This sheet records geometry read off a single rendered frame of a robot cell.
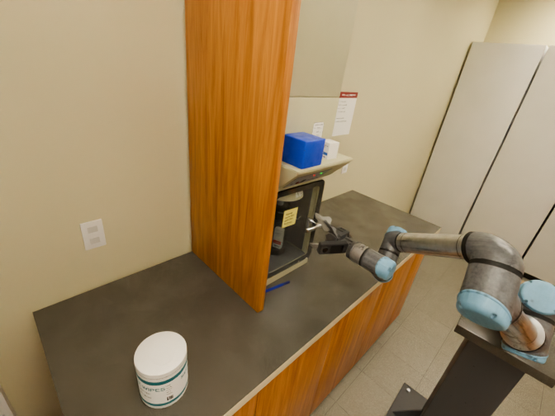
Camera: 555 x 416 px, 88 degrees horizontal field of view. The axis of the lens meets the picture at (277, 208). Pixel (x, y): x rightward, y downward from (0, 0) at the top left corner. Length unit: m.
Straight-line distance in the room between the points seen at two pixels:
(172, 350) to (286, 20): 0.88
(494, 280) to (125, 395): 1.02
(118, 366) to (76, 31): 0.98
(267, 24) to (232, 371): 0.99
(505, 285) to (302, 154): 0.62
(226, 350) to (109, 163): 0.76
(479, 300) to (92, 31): 1.27
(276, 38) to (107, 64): 0.55
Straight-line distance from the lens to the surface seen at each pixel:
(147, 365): 0.89
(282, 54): 0.81
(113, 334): 1.18
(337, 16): 1.10
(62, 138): 1.13
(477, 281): 0.91
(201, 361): 1.06
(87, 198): 1.21
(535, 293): 1.32
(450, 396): 1.79
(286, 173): 0.93
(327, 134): 1.17
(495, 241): 0.96
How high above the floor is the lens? 1.81
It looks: 27 degrees down
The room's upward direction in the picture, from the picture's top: 7 degrees clockwise
